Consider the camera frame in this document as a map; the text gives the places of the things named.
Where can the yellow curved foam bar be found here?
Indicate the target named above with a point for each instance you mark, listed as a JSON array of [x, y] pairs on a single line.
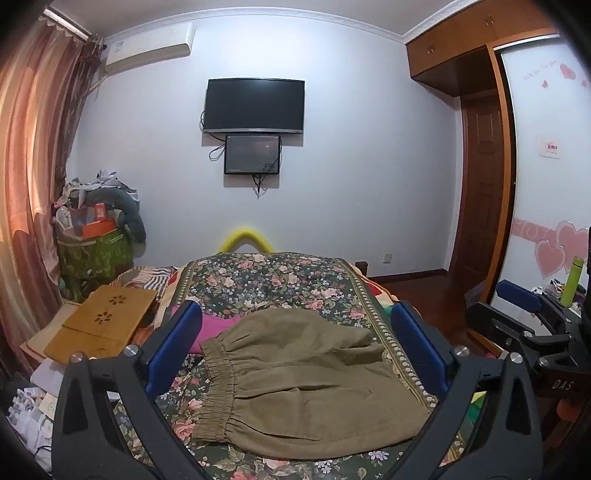
[[245, 235]]

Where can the orange box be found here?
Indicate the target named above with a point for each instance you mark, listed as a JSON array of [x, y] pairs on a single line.
[[97, 228]]

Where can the colourful fleece blanket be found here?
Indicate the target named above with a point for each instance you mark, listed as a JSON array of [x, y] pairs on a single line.
[[441, 303]]

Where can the green water bottle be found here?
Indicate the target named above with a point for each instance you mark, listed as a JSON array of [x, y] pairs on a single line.
[[572, 282]]

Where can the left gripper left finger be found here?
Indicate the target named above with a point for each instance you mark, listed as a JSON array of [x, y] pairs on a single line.
[[87, 442]]

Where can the white papers pile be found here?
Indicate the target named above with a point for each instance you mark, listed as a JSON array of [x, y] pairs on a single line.
[[27, 413]]

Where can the white air conditioner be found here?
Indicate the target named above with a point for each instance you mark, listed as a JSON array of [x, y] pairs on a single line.
[[159, 44]]

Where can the wooden lap desk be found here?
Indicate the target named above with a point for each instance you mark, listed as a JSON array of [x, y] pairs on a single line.
[[102, 325]]

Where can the wooden wardrobe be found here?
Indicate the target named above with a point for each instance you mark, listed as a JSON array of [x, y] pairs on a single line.
[[513, 48]]

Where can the brown wooden door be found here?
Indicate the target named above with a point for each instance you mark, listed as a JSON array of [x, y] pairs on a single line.
[[482, 187]]

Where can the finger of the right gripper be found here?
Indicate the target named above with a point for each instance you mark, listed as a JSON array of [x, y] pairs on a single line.
[[519, 296]]

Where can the dark floral bedspread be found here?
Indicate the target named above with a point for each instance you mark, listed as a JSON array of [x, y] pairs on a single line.
[[229, 284]]

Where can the white wall socket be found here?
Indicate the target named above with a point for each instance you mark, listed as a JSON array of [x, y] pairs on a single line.
[[387, 258]]

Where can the small black wall monitor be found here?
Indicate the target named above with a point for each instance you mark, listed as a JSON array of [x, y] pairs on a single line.
[[252, 155]]

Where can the magenta folded pants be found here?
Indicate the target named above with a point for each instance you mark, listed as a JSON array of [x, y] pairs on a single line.
[[217, 329]]

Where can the olive green pants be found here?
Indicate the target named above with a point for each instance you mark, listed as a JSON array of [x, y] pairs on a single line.
[[288, 384]]

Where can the pink striped curtain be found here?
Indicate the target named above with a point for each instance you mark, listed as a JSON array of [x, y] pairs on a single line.
[[44, 86]]

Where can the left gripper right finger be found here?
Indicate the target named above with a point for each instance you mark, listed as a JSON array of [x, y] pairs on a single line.
[[506, 442]]

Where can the black wall television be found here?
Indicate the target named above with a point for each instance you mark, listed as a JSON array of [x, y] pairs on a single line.
[[246, 105]]

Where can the green storage bag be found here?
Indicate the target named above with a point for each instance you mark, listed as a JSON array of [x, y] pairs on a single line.
[[88, 264]]

